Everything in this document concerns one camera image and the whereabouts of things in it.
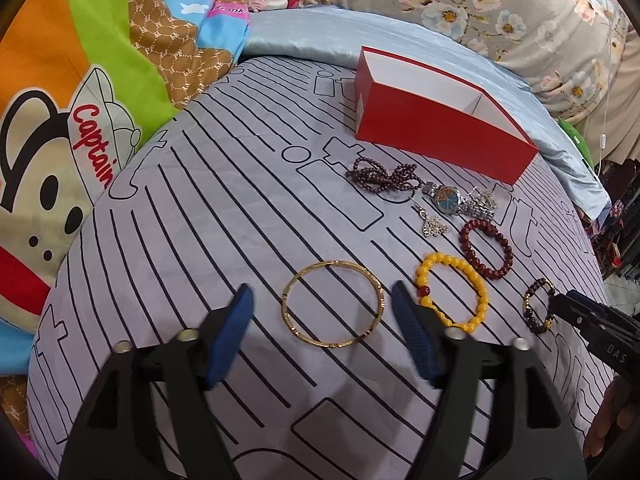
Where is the light blue quilt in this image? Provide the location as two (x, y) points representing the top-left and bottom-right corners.
(240, 4), (613, 221)

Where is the dark red bead bracelet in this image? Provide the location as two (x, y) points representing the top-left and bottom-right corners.
(458, 219), (514, 279)

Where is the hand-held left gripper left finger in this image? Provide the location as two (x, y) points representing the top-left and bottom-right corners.
(59, 282), (256, 480)

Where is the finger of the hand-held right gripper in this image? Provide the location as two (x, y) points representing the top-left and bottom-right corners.
(549, 289), (640, 377)

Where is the green plush item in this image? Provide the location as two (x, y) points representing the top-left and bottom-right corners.
(557, 117), (596, 171)

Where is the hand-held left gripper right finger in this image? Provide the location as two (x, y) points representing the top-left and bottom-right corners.
(390, 280), (588, 480)

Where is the silver butterfly charm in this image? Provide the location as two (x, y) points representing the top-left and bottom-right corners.
(411, 202), (453, 237)

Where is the silver wristwatch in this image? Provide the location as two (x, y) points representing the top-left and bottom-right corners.
(421, 182), (500, 222)

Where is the dark purple bead necklace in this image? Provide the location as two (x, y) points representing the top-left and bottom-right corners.
(345, 156), (421, 196)

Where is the grey floral blanket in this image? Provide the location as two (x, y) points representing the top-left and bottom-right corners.
(285, 0), (633, 126)

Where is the white cable with switch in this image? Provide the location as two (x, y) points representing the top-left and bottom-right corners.
(595, 95), (613, 171)

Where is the colourful cartoon monkey blanket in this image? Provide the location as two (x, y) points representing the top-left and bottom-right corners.
(0, 0), (251, 411)

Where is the garnet bracelet with gold charm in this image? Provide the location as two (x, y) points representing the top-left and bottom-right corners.
(522, 277), (558, 332)

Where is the gold bangle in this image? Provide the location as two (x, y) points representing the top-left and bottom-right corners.
(281, 260), (385, 348)

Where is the person's right hand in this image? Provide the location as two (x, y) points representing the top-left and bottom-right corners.
(582, 375), (640, 461)

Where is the opaque yellow bead bracelet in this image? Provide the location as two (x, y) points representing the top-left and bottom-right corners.
(415, 252), (491, 335)

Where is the red cardboard box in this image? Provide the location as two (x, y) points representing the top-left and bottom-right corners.
(354, 46), (540, 186)

